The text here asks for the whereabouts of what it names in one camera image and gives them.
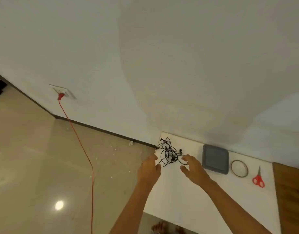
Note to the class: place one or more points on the person's left hand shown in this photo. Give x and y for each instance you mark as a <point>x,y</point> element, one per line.
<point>148,171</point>

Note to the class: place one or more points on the person's right hand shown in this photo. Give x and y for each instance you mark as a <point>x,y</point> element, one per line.
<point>195,171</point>

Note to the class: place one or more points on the grey lidded container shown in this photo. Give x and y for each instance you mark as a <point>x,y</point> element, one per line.
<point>215,159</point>

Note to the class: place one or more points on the clear tape roll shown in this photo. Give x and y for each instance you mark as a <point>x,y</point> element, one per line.
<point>231,168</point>

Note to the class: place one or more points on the person's left forearm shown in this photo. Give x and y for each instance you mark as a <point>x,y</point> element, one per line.
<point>130,212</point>

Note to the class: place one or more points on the person's right forearm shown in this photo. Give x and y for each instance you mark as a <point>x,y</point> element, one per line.
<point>232,207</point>

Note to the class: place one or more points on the person's left foot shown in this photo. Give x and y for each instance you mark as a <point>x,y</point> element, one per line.
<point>159,228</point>

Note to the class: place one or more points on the white scrap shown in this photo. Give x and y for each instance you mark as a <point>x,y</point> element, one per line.
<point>131,143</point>

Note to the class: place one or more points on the red scissors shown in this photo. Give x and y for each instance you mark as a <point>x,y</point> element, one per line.
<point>259,174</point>

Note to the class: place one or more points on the wooden board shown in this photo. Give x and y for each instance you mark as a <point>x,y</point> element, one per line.
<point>291,197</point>

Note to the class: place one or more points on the white wall socket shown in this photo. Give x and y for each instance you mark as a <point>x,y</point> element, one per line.
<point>66,93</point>

